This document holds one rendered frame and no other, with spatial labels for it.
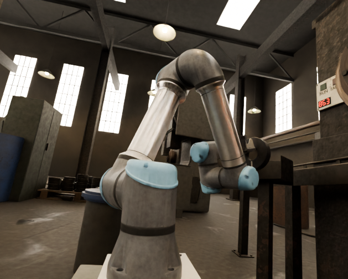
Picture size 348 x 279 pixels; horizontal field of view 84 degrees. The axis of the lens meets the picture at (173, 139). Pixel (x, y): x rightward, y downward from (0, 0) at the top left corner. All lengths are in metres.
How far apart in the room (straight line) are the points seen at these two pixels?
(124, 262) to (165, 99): 0.44
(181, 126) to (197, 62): 2.66
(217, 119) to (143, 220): 0.36
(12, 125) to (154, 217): 3.37
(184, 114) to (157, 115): 2.72
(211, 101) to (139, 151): 0.26
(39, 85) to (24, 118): 9.15
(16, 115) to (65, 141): 7.76
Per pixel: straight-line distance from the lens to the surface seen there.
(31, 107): 3.62
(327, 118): 1.48
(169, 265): 0.44
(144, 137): 0.56
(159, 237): 0.41
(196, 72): 0.61
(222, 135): 0.61
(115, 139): 10.77
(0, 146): 3.34
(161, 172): 0.39
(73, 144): 11.18
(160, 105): 0.62
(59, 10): 12.05
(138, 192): 0.40
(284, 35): 7.18
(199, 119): 3.40
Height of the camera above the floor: 0.55
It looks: 11 degrees up
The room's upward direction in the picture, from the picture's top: 6 degrees clockwise
